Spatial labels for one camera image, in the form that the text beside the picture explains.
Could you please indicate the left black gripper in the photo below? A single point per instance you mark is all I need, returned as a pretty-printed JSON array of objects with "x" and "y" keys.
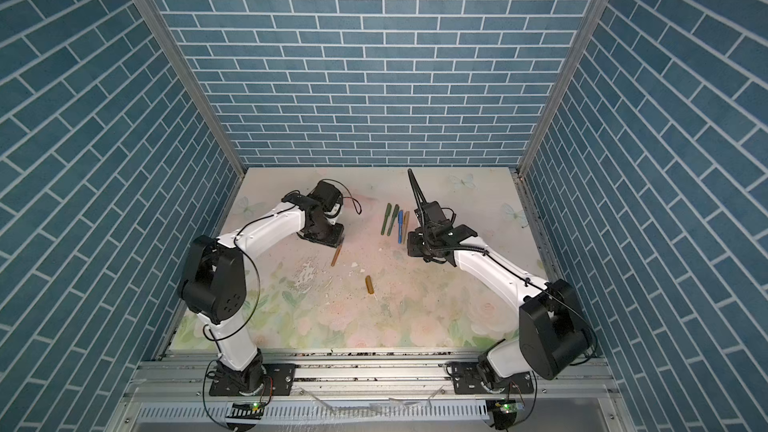
[{"x": 336, "y": 240}]

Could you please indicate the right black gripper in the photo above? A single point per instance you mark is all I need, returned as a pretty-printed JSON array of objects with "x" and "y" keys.
[{"x": 412, "y": 244}]

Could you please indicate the green pen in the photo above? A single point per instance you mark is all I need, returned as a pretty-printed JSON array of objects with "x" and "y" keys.
[
  {"x": 392, "y": 218},
  {"x": 387, "y": 213}
]

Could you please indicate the blue pen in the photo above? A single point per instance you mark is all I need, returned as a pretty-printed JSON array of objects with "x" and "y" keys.
[{"x": 400, "y": 226}]

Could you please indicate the brown pen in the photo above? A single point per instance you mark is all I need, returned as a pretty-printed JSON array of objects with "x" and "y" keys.
[{"x": 336, "y": 255}]

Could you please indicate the dark yellow pen cap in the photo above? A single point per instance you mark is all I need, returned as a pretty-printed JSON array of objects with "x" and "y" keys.
[{"x": 369, "y": 285}]

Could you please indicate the tan pen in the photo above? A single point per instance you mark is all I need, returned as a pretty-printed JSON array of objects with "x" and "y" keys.
[{"x": 404, "y": 227}]

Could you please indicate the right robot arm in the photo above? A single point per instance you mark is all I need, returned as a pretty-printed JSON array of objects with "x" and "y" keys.
[{"x": 552, "y": 331}]

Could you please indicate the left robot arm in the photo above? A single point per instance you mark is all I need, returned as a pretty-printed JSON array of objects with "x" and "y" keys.
[{"x": 213, "y": 285}]

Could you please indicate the floral table mat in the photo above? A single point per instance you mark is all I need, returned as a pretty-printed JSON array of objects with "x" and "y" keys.
[{"x": 304, "y": 303}]

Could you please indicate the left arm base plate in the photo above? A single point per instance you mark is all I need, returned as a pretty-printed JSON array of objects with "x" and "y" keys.
[{"x": 259, "y": 380}]

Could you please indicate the aluminium mounting rail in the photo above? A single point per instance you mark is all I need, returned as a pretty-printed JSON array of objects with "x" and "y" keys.
[{"x": 336, "y": 389}]

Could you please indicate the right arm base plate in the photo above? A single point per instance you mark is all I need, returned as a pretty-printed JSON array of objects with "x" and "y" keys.
[{"x": 473, "y": 378}]

